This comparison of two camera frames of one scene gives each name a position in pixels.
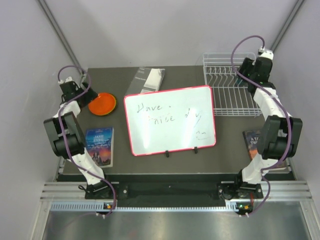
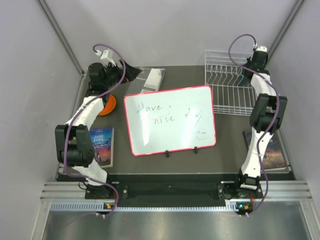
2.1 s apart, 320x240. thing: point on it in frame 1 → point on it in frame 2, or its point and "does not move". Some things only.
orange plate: [103, 105] does not move
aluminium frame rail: [63, 191] does not move
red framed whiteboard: [170, 120] does not move
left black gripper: [90, 95] → [131, 73]
